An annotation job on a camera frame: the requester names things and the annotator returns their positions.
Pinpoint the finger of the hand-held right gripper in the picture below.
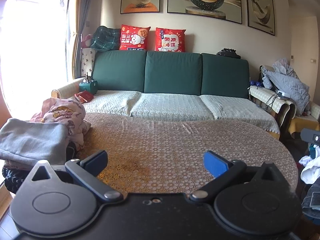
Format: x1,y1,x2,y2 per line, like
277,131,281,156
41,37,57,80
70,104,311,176
301,128,320,145

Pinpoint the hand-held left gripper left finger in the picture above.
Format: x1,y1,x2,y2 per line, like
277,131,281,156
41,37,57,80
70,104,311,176
27,150,124,203

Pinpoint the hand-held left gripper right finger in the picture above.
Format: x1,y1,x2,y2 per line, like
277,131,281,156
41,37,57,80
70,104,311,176
189,151,288,202

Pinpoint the yellow tablecloth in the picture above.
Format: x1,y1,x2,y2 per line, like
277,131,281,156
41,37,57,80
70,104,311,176
287,115,320,138

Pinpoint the white cloth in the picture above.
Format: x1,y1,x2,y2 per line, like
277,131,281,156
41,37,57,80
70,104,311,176
299,146,320,184

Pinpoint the golden lace tablecloth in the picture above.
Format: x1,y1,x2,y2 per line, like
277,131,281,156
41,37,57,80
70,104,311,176
75,112,299,200

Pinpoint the pink printed pajamas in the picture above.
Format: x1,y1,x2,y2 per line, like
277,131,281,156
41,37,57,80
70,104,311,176
30,97,92,150

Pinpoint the armchair with cream cover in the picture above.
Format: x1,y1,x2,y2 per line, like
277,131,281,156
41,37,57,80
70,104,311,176
249,85,297,123

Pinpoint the grey jacket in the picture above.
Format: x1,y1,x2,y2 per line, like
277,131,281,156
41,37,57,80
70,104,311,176
261,58,310,115

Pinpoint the dark denim cloth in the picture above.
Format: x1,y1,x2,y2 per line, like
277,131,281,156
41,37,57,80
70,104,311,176
301,180,320,220

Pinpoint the red book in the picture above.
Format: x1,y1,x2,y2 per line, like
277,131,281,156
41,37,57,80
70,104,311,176
74,91,94,103

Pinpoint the grey folded garment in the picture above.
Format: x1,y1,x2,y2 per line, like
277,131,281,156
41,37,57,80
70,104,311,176
0,118,69,167

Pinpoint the white patterned bag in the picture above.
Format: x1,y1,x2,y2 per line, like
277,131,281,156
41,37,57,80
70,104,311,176
80,47,97,78

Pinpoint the green sofa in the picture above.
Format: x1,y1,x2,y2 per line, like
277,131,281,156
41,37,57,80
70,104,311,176
51,50,282,140

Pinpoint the black massager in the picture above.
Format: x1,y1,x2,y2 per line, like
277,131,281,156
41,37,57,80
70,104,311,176
216,47,241,59

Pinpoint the pink plush toy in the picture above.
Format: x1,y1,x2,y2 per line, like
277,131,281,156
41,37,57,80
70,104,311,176
81,34,93,48

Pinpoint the green plaid blanket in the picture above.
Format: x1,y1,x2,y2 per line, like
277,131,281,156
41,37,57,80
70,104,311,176
90,26,122,52

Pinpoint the red printed cushion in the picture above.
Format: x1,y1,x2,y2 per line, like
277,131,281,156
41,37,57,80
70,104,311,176
155,27,187,52
119,24,151,51

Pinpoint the curved shape framed painting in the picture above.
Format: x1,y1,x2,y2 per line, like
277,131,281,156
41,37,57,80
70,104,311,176
245,0,275,36

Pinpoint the bright window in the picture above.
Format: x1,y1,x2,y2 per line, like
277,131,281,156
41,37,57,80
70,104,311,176
0,0,73,120

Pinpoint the grey beige curtain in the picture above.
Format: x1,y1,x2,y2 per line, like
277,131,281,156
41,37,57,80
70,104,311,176
67,0,94,79

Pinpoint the grey cable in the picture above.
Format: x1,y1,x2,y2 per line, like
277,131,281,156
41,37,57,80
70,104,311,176
265,92,288,110

